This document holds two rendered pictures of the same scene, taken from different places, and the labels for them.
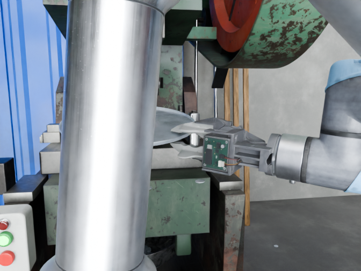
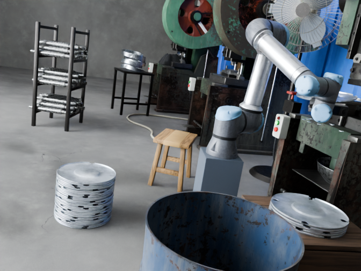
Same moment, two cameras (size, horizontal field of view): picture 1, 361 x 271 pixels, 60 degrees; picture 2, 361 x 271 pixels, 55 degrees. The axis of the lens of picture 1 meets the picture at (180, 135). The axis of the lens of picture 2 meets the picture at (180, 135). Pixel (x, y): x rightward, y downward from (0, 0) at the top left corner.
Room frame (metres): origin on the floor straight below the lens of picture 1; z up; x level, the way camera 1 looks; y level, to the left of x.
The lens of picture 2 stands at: (-0.31, -1.54, 0.92)
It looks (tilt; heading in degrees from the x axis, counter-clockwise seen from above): 14 degrees down; 81
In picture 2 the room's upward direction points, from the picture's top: 9 degrees clockwise
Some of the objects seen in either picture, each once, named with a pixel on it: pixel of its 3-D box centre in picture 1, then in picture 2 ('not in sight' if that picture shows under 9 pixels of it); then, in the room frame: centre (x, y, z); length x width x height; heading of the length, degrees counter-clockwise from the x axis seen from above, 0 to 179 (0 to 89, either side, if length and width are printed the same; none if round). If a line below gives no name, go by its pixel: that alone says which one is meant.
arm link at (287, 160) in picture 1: (289, 158); not in sight; (0.50, -0.18, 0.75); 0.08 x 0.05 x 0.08; 151
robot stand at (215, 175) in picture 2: not in sight; (213, 196); (0.16, 0.02, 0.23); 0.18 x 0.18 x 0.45; 88
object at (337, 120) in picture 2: not in sight; (337, 111); (0.78, 0.13, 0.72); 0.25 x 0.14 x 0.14; 9
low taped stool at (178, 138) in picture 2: not in sight; (173, 158); (0.05, 0.74, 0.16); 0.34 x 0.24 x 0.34; 70
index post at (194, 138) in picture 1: (193, 127); not in sight; (0.85, -0.04, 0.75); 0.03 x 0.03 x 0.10; 9
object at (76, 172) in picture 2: not in sight; (86, 172); (-0.47, 0.16, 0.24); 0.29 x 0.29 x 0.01
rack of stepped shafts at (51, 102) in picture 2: not in sight; (60, 76); (-0.98, 1.98, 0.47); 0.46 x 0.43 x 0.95; 169
